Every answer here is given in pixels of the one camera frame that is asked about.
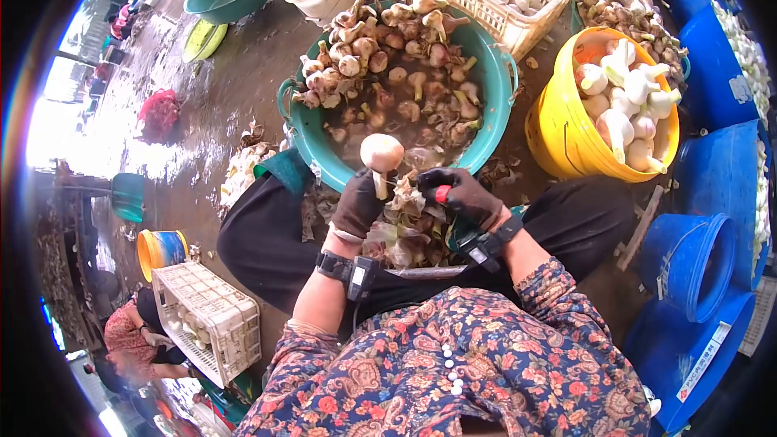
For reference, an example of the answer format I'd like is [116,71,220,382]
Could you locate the pile of unpeeled garlic bulbs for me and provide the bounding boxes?
[293,0,484,149]

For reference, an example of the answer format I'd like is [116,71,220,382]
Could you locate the small teal bucket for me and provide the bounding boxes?
[110,172,146,224]

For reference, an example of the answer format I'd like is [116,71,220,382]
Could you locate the heap of garlic peel waste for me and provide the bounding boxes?
[217,120,289,210]

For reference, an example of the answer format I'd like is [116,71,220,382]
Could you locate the peeled garlic bulb with stem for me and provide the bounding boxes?
[360,133,405,202]

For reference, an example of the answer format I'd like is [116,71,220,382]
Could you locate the large teal plastic basin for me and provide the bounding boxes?
[277,0,520,193]

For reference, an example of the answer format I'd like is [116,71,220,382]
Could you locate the person's left fingers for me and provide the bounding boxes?
[355,168,398,202]

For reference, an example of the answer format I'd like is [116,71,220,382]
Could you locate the person's left hand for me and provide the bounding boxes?
[331,168,398,244]

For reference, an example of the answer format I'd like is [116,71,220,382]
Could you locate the yellow plastic bucket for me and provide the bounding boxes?
[524,25,681,185]

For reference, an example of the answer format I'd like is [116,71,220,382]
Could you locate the person's legs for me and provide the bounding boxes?
[217,172,636,324]

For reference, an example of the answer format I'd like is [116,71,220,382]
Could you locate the person's right hand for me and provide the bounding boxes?
[416,167,511,231]

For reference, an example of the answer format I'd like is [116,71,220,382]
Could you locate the small blue plastic bucket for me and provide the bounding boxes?
[639,213,738,324]

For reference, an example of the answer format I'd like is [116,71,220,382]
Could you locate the black wrist band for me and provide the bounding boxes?
[454,215,524,274]
[315,250,381,304]

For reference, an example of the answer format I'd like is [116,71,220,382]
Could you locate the yellow-green plastic dish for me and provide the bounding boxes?
[181,18,229,64]

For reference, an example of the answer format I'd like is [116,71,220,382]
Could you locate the person's body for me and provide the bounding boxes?
[234,257,654,437]

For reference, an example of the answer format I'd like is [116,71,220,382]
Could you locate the mound of dirty garlic bulbs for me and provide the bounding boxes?
[573,0,690,85]

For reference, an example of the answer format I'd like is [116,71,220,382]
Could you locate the row of white garlic stalks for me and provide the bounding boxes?
[711,0,773,277]

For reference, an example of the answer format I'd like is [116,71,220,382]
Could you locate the red mesh bag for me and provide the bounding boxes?
[136,89,182,144]

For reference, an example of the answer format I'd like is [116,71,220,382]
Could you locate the large white plastic crate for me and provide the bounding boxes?
[372,0,585,63]

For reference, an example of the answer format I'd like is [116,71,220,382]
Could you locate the pile of garlic skins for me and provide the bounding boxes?
[301,173,469,272]

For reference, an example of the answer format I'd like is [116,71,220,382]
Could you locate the yellow and blue bucket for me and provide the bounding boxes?
[136,229,191,284]

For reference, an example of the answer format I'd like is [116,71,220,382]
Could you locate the blue drum with white label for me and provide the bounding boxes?
[624,290,757,435]

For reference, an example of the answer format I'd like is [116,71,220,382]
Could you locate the blue plastic barrel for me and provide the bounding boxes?
[675,3,764,132]
[673,119,773,293]

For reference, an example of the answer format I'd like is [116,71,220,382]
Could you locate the white crate with garlic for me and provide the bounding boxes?
[151,261,262,388]

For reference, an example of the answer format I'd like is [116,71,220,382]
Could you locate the heap of white peeled garlic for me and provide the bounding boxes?
[573,38,683,174]

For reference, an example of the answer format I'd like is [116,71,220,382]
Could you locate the person's right fingers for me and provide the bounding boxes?
[416,167,471,207]

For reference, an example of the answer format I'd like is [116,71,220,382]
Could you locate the wooden stick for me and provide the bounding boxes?
[616,185,665,273]

